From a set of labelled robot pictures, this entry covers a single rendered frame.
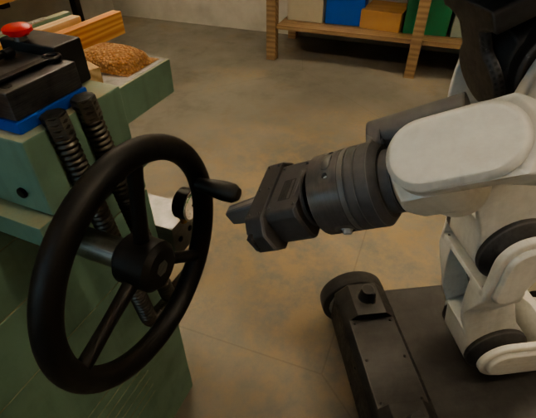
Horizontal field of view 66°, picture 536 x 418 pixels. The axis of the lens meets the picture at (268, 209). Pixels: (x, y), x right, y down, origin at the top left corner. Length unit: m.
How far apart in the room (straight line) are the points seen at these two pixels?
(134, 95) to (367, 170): 0.42
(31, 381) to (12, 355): 0.07
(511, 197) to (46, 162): 0.66
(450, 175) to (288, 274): 1.22
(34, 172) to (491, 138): 0.40
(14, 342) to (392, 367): 0.83
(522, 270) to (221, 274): 1.02
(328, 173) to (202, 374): 1.00
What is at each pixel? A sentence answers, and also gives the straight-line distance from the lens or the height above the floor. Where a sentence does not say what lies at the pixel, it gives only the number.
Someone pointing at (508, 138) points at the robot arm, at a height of 1.00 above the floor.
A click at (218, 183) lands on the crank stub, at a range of 0.50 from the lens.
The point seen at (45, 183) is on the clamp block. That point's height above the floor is 0.91.
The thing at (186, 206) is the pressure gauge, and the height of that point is 0.67.
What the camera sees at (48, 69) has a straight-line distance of 0.48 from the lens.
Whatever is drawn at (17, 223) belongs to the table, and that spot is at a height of 0.87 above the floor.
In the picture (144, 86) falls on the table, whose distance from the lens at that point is 0.72.
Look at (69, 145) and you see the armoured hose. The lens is 0.46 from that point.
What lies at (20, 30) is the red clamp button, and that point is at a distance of 0.53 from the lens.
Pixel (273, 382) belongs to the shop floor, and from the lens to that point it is 1.30.
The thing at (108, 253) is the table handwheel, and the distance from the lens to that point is 0.50.
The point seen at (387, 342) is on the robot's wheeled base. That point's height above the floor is 0.19.
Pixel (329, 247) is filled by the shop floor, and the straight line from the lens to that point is 1.65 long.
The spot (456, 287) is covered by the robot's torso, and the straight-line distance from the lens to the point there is 1.07.
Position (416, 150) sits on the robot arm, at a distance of 0.37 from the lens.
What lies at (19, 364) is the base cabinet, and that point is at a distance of 0.69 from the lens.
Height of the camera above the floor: 1.16
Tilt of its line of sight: 40 degrees down
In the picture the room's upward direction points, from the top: straight up
